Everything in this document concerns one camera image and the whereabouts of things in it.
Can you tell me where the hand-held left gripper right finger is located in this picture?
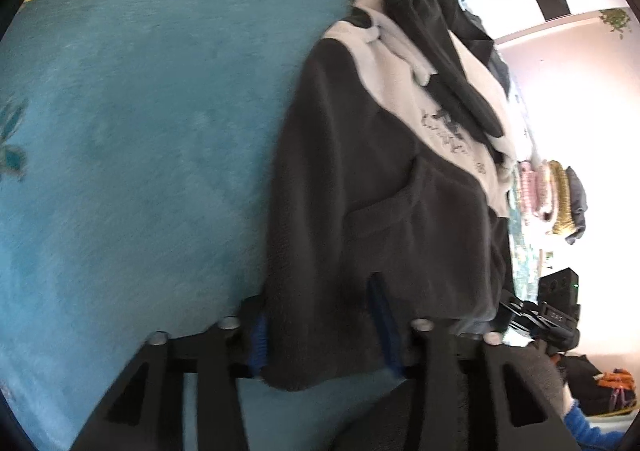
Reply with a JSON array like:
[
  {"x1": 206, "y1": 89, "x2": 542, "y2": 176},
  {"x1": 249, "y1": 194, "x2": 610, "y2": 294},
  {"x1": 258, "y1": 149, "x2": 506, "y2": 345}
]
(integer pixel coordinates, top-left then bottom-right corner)
[{"x1": 367, "y1": 275, "x2": 581, "y2": 451}]

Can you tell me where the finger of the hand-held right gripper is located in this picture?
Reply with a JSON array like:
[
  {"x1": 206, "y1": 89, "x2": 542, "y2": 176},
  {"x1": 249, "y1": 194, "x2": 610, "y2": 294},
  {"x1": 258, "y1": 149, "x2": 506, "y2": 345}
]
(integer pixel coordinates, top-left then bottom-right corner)
[{"x1": 499, "y1": 288, "x2": 542, "y2": 337}]

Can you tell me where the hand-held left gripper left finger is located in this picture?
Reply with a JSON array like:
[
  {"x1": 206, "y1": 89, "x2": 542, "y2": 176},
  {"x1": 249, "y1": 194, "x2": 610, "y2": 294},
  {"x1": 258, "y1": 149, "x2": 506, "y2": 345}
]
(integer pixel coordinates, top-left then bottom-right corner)
[{"x1": 72, "y1": 295, "x2": 272, "y2": 451}]

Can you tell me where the dark grey white fleece jacket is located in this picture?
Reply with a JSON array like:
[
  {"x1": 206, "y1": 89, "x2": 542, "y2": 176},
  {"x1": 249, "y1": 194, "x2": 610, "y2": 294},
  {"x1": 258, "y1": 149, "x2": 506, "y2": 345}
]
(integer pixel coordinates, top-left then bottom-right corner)
[{"x1": 262, "y1": 0, "x2": 518, "y2": 392}]

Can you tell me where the person's right forearm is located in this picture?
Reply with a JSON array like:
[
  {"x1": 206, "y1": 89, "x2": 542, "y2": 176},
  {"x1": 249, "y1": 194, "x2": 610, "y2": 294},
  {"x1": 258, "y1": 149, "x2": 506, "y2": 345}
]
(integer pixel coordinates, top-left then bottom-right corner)
[{"x1": 559, "y1": 381, "x2": 627, "y2": 451}]

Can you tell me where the black orange bag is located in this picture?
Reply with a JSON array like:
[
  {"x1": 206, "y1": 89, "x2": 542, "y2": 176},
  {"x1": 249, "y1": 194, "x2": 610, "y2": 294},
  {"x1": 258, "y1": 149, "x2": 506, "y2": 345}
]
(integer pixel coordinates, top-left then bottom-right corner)
[{"x1": 562, "y1": 355, "x2": 639, "y2": 418}]

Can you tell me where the dark folded garment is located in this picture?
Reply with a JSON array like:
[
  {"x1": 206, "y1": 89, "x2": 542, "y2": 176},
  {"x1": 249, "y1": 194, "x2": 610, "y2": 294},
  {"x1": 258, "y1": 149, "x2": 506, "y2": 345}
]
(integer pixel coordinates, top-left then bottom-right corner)
[{"x1": 565, "y1": 166, "x2": 589, "y2": 245}]

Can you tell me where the yellow knitted folded garment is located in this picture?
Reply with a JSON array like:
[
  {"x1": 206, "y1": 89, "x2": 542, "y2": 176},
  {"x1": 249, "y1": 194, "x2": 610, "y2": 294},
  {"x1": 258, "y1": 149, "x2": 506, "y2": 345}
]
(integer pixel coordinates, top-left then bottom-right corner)
[{"x1": 542, "y1": 160, "x2": 572, "y2": 235}]

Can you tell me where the pink folded garment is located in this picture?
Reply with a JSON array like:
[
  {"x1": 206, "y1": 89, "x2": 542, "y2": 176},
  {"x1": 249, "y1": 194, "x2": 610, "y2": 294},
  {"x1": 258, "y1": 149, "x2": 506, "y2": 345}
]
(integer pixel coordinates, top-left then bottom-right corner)
[{"x1": 517, "y1": 160, "x2": 546, "y2": 220}]

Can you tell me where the teal floral blanket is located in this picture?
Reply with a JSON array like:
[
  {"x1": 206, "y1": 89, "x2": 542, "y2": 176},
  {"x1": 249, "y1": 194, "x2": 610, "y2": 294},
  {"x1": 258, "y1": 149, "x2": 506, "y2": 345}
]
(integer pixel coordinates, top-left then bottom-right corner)
[{"x1": 0, "y1": 0, "x2": 556, "y2": 451}]

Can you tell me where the dark grey garment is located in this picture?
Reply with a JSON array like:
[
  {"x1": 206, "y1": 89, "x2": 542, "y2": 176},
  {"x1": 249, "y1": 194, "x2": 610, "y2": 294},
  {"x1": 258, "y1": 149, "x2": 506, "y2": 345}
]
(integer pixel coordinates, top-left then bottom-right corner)
[{"x1": 447, "y1": 0, "x2": 512, "y2": 99}]

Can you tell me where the hanging green plant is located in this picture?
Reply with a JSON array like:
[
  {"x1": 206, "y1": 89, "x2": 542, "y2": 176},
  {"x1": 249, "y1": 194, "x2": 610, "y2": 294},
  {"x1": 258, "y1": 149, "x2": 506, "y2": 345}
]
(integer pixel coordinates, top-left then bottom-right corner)
[{"x1": 599, "y1": 8, "x2": 632, "y2": 40}]

